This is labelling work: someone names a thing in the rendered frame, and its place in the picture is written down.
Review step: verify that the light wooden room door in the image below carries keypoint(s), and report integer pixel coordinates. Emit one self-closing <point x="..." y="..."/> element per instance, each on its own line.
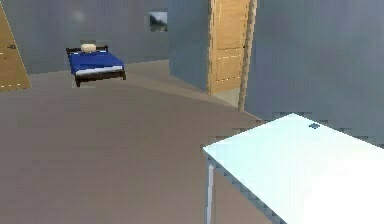
<point x="228" y="46"/>

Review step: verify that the framed landscape picture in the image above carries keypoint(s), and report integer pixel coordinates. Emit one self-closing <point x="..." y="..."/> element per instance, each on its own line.
<point x="158" y="21"/>

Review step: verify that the small dark blue object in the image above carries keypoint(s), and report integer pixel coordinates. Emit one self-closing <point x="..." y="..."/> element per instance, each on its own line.
<point x="313" y="126"/>

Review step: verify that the cream pillow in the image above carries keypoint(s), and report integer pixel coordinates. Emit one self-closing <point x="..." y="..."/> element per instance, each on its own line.
<point x="88" y="47"/>

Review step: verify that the pale glass top table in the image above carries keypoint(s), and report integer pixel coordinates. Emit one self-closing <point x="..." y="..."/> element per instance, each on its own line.
<point x="300" y="173"/>

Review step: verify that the blue bed with dark frame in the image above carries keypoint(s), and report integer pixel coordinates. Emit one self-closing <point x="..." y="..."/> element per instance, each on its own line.
<point x="95" y="65"/>

